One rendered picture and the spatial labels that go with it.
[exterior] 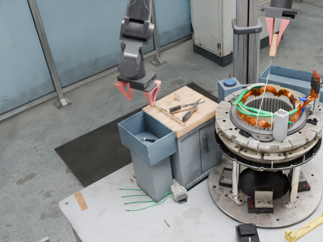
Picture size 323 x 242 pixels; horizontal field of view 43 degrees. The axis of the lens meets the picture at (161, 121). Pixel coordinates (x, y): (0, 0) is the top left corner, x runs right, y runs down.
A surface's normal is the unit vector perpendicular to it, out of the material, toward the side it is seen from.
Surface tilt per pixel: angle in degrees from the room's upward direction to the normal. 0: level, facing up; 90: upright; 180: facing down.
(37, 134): 0
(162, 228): 0
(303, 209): 0
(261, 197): 90
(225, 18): 90
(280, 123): 90
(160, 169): 90
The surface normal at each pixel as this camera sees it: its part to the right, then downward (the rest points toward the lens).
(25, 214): -0.11, -0.79
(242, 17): -0.04, 0.60
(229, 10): 0.58, 0.44
